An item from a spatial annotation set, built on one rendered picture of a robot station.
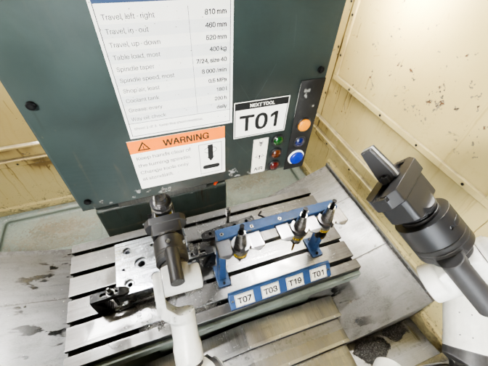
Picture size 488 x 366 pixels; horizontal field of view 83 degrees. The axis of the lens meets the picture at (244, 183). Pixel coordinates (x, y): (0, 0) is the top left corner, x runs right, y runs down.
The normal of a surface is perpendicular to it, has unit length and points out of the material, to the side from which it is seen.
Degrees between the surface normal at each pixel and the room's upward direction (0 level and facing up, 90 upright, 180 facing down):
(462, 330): 39
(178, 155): 90
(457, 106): 90
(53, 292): 24
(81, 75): 90
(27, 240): 0
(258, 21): 90
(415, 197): 31
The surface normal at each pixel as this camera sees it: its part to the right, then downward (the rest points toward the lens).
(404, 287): -0.35, -0.53
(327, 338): 0.18, -0.70
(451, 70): -0.94, 0.21
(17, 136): 0.33, 0.70
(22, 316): 0.42, -0.72
